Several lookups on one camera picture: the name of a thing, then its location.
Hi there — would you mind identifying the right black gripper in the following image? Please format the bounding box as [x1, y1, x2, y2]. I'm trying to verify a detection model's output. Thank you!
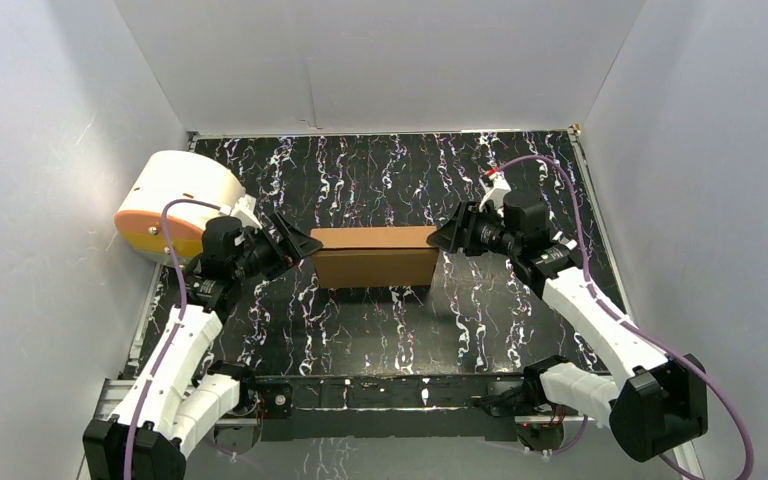
[426, 200, 520, 258]

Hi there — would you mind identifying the brown cardboard box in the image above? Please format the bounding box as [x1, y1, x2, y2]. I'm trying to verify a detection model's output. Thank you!
[311, 226, 439, 289]

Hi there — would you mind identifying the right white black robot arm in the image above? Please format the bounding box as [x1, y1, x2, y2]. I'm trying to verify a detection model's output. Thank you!
[427, 193, 708, 462]

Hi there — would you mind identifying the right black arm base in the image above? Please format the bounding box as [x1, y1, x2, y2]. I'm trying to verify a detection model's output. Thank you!
[472, 373, 588, 457]

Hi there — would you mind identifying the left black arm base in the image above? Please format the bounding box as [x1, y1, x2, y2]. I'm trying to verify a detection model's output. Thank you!
[207, 361, 293, 460]

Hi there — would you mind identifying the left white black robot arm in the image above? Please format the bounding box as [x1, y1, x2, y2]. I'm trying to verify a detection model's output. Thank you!
[83, 213, 323, 479]

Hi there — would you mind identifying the cream cylindrical drum device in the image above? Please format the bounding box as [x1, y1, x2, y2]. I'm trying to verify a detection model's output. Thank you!
[113, 150, 245, 266]

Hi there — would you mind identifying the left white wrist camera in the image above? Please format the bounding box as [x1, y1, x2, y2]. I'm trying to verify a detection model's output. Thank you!
[219, 194, 262, 230]

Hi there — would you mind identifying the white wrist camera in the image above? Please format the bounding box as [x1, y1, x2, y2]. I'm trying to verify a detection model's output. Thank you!
[219, 194, 262, 230]
[478, 168, 511, 217]

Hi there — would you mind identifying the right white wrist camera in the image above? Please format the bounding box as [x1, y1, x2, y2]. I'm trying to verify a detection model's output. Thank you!
[478, 168, 511, 217]

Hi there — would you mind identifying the aluminium front frame rail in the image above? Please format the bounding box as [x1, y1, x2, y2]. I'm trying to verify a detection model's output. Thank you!
[79, 376, 703, 478]

